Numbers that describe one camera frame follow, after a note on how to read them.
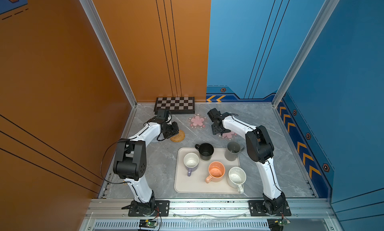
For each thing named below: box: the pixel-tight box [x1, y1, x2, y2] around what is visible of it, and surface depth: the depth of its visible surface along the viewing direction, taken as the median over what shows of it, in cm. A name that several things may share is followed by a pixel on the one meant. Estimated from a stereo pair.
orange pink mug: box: [205, 161, 226, 184], surface depth 81 cm
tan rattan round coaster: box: [170, 129, 186, 143], surface depth 101 cm
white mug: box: [227, 166, 247, 194], surface depth 79 cm
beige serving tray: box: [174, 147, 247, 195], surface depth 83 cm
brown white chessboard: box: [153, 97, 195, 115], surface depth 118 cm
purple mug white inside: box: [183, 152, 200, 177], surface depth 84 cm
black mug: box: [195, 143, 214, 161], surface depth 88 cm
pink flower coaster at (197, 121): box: [187, 113, 208, 129], surface depth 111 cm
